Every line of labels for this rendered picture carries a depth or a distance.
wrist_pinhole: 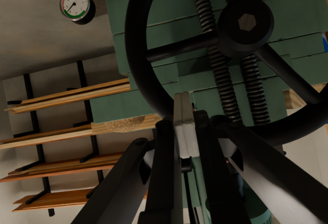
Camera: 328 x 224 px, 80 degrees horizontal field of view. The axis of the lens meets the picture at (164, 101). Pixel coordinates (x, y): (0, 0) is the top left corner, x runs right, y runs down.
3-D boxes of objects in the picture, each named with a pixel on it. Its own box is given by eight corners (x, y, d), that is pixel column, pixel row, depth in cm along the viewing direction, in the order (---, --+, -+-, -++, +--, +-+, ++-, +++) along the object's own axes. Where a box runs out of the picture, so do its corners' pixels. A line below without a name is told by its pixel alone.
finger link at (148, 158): (180, 166, 13) (136, 173, 13) (178, 129, 18) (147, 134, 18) (175, 147, 12) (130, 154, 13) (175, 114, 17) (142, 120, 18)
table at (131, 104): (451, 20, 28) (459, 63, 28) (314, 60, 58) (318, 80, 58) (60, 99, 36) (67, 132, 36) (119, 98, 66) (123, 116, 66)
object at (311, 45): (321, 31, 39) (325, 51, 39) (275, 54, 59) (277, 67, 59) (127, 72, 44) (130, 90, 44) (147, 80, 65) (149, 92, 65)
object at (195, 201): (193, 168, 76) (200, 207, 76) (193, 160, 85) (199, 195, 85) (172, 171, 77) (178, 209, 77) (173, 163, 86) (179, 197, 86)
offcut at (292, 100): (288, 88, 44) (291, 106, 44) (275, 91, 43) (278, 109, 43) (302, 86, 41) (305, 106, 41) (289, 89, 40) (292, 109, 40)
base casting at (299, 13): (326, -17, 38) (335, 29, 38) (244, 51, 95) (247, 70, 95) (109, 35, 44) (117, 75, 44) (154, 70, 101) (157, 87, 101)
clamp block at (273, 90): (283, 74, 31) (294, 131, 31) (255, 81, 44) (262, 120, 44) (189, 91, 33) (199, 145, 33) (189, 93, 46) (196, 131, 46)
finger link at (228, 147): (197, 143, 12) (247, 136, 12) (192, 111, 17) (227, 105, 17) (201, 163, 13) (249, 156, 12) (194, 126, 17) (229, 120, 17)
